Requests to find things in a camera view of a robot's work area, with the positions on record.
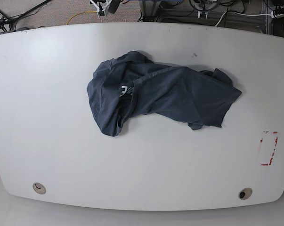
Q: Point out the dark blue T-shirt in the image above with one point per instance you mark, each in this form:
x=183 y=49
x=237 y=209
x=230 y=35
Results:
x=132 y=84

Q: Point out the black cylinder on floor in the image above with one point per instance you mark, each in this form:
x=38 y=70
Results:
x=114 y=6

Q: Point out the red tape rectangle marking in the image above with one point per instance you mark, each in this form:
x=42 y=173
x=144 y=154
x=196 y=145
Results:
x=267 y=147

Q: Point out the white power strip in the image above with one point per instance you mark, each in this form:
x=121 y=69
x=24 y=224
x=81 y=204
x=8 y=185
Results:
x=278 y=12

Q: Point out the black tripod stand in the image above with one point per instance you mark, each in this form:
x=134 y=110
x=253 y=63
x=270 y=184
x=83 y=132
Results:
x=9 y=23

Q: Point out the aluminium frame base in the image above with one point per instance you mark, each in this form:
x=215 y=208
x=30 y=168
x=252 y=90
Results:
x=149 y=10

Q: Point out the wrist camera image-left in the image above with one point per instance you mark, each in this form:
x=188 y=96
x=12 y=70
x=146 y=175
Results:
x=101 y=6

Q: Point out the left table cable grommet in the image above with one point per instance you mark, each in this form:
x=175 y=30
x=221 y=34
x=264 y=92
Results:
x=39 y=188

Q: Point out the table cable grommet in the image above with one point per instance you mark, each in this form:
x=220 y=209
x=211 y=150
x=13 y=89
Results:
x=245 y=193
x=39 y=188

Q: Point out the right table cable grommet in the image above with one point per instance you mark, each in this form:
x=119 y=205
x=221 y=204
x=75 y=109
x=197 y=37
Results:
x=245 y=193

